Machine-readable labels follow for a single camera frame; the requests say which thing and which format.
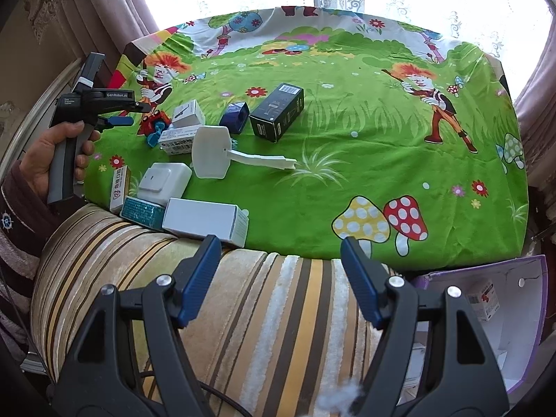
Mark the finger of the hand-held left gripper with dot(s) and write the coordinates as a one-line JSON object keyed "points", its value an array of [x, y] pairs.
{"points": [[141, 105], [119, 120]]}

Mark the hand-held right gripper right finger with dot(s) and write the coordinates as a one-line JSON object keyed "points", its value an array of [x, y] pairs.
{"points": [[360, 282]]}

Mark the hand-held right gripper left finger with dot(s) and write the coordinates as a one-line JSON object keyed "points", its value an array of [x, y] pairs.
{"points": [[200, 278]]}

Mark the white text printed medicine box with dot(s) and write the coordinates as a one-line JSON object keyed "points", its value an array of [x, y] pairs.
{"points": [[176, 143]]}

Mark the white carton with red print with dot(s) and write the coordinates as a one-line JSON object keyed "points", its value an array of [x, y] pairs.
{"points": [[484, 302]]}

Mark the black box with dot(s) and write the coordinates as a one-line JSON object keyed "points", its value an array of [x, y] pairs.
{"points": [[276, 110]]}

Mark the purple storage container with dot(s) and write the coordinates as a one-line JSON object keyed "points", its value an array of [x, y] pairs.
{"points": [[512, 334]]}

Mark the person's left forearm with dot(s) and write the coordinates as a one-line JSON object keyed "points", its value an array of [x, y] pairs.
{"points": [[17, 213]]}

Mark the person's left hand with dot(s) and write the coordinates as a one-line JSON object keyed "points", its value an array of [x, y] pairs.
{"points": [[39, 160]]}

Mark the red toy car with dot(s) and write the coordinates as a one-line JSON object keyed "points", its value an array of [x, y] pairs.
{"points": [[152, 122]]}

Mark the blue toy piece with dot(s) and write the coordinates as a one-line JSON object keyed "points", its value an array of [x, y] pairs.
{"points": [[154, 138]]}

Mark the small white saxophone print box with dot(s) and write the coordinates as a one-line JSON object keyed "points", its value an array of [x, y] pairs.
{"points": [[189, 113]]}

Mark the long plain white carton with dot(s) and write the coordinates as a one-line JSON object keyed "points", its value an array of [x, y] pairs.
{"points": [[204, 223]]}

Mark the narrow printed carton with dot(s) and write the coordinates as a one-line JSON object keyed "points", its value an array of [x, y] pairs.
{"points": [[119, 182]]}

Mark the striped plush cushion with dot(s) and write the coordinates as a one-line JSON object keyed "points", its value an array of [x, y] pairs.
{"points": [[260, 312]]}

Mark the flat square white carton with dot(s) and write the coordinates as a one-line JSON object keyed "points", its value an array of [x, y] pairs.
{"points": [[165, 182]]}

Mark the white plastic paddle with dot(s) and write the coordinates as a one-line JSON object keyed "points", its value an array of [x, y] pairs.
{"points": [[208, 152]]}

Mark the teal packet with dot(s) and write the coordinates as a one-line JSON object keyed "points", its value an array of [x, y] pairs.
{"points": [[143, 213]]}

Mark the blue box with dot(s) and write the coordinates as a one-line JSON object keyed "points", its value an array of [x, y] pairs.
{"points": [[232, 117]]}

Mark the pink curtain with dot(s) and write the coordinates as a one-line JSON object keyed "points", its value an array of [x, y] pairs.
{"points": [[538, 108], [87, 8]]}

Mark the white stuffing tuft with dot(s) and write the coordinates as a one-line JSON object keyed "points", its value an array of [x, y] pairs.
{"points": [[349, 393]]}

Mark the green cartoon printed cloth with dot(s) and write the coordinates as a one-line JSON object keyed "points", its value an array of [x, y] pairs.
{"points": [[347, 160]]}

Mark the white lace curtain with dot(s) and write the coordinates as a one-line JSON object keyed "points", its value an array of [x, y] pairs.
{"points": [[391, 0]]}

